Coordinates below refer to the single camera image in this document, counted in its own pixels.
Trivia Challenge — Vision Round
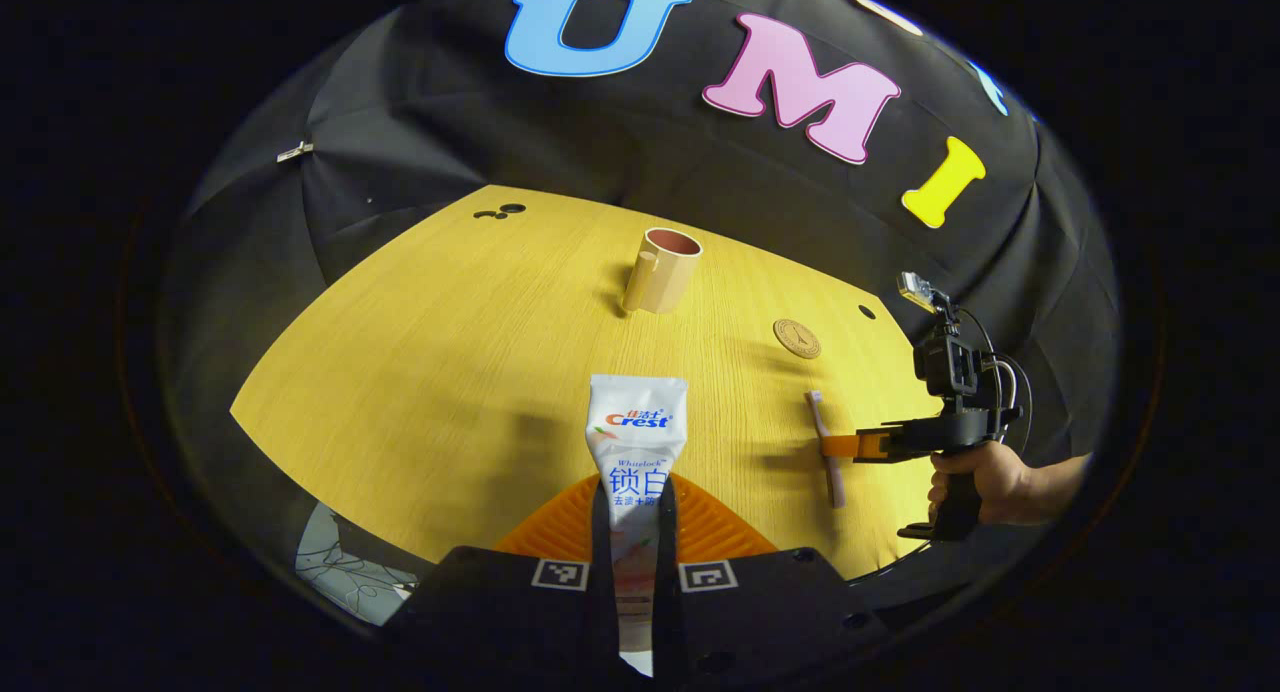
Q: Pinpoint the round brown coaster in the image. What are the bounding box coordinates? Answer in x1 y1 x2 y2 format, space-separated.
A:
772 318 822 360

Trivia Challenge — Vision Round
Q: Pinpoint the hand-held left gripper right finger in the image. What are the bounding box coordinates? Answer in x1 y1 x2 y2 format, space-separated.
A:
655 472 891 692

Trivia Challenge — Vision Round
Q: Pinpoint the beige cup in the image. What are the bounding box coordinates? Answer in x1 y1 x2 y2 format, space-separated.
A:
620 227 703 316

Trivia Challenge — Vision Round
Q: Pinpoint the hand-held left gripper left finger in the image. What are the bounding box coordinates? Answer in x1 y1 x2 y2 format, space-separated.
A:
385 472 621 692

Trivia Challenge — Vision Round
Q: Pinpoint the black backdrop cloth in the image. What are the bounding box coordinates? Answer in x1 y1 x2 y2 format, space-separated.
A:
160 0 1121 613

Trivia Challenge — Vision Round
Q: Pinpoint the white toothbrush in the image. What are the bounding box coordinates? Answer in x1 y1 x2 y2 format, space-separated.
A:
805 390 849 510

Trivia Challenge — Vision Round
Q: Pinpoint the yellow wooden desktop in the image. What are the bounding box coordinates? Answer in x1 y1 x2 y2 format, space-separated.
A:
230 184 946 583

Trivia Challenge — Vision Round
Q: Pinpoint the white toothpaste tube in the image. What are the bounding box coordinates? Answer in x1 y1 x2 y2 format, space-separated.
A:
586 374 689 678

